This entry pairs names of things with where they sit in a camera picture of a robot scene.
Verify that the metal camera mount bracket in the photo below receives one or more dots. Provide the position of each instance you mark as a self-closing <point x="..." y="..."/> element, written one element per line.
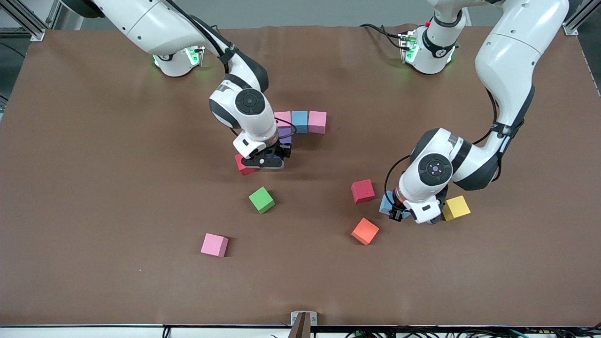
<point x="304" y="324"/>

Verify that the yellow foam cube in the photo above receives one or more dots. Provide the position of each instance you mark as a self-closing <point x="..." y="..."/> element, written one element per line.
<point x="456" y="208"/>

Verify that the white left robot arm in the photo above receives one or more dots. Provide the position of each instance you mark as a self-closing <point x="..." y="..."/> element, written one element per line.
<point x="507" y="61"/>

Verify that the brown table mat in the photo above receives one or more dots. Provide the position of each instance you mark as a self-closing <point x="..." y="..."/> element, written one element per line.
<point x="300" y="281"/>

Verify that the pink foam cube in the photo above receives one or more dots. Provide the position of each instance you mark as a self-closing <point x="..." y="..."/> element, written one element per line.
<point x="285" y="117"/>
<point x="317" y="122"/>
<point x="214" y="245"/>

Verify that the green foam cube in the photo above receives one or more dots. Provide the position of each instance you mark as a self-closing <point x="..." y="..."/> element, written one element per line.
<point x="261" y="200"/>

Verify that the orange foam cube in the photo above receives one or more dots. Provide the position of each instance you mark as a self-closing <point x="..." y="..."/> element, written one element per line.
<point x="365" y="231"/>

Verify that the red foam cube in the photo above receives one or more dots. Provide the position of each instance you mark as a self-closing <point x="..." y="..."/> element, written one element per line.
<point x="246" y="172"/>

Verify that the base connector box green light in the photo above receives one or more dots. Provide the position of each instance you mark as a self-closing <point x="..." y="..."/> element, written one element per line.
<point x="408" y="47"/>
<point x="195" y="55"/>

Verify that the purple foam cube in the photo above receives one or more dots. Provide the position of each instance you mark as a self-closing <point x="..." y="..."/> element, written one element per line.
<point x="286" y="137"/>

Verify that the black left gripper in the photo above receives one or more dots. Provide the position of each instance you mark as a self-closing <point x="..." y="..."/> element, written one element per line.
<point x="395" y="214"/>

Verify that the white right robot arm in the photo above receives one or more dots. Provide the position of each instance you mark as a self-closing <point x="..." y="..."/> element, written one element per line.
<point x="256" y="122"/>

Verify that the crimson foam cube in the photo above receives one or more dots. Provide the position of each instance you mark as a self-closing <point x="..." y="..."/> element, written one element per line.
<point x="363" y="191"/>

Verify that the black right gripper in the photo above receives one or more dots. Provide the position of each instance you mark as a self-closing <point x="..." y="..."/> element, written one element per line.
<point x="283" y="150"/>

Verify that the blue foam cube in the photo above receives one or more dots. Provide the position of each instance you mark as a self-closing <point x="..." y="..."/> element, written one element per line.
<point x="386" y="205"/>
<point x="299" y="122"/>

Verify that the aluminium frame post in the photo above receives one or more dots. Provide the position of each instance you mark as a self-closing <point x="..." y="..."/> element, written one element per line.
<point x="574" y="29"/>
<point x="28" y="23"/>

